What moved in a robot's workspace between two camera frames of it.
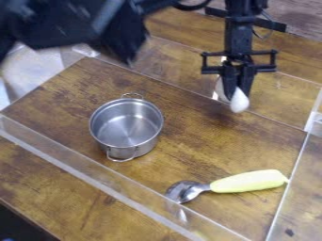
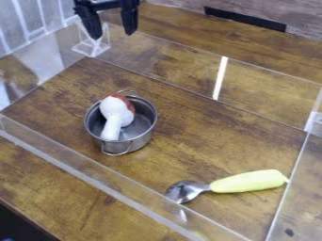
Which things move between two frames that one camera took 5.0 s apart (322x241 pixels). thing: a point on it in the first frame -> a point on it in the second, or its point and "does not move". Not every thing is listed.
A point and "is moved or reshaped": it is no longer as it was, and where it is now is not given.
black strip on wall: [261, 22] does not move
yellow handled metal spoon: [246, 182] does not move
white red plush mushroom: [239, 100] -> [118, 108]
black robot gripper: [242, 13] -> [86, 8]
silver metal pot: [126, 124] is moved or reshaped
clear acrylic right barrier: [298, 218] does not move
